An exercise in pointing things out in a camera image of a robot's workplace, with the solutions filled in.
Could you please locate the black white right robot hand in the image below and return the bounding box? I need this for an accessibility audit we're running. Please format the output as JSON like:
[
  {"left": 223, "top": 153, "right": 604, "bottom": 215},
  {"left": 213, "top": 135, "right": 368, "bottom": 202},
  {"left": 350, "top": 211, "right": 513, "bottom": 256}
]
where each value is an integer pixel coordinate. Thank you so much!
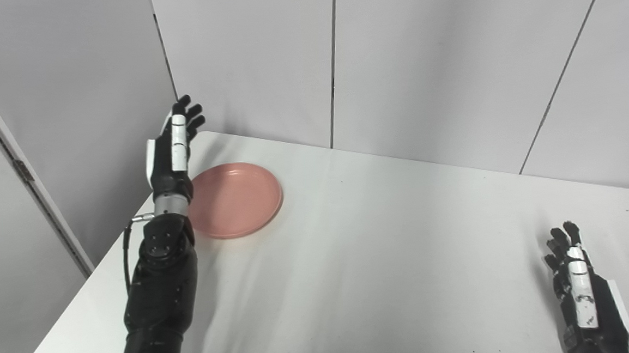
[{"left": 541, "top": 218, "right": 629, "bottom": 353}]

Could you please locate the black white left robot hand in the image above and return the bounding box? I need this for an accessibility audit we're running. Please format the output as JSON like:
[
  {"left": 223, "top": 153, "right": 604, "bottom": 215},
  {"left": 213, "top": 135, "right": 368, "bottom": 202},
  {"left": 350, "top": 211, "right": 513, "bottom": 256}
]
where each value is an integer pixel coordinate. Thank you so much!
[{"left": 142, "top": 94, "right": 210, "bottom": 204}]

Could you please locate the pink round plate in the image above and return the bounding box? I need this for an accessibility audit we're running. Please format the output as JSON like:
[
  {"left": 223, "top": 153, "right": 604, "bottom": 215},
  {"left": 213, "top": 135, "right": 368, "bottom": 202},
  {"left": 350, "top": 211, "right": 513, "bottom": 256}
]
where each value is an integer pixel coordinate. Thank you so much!
[{"left": 184, "top": 160, "right": 286, "bottom": 241}]

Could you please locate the grey metal partition hinge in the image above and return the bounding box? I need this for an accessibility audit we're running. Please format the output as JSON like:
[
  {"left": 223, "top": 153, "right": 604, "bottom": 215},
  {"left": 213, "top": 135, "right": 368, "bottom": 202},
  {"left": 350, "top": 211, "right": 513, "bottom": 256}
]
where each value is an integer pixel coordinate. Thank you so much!
[{"left": 13, "top": 158, "right": 35, "bottom": 183}]

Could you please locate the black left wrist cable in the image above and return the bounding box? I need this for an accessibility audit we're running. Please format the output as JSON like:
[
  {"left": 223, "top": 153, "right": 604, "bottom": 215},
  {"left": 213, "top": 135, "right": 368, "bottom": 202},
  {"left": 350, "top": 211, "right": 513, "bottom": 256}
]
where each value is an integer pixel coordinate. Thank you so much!
[{"left": 122, "top": 212, "right": 161, "bottom": 295}]

